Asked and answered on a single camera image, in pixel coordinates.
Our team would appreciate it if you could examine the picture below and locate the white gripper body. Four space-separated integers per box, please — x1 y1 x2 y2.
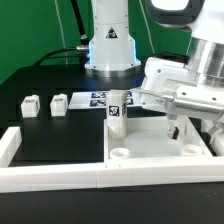
140 78 224 123

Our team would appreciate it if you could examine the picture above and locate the white square tabletop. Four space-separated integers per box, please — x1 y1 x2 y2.
103 115 224 160

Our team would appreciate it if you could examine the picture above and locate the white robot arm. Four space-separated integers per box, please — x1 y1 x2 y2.
85 0 224 130

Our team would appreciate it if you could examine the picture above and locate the white marker sheet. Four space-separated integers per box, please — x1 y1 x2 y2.
69 91 140 110

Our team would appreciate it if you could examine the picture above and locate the white U-shaped fence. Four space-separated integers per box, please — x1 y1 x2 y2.
0 127 224 193

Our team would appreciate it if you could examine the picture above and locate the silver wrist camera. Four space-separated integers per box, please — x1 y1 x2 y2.
131 57 195 98

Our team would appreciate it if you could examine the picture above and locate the white cable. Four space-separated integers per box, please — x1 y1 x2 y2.
138 0 156 58
53 0 69 66

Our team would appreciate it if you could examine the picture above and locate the black cable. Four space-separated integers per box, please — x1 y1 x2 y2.
32 0 91 72

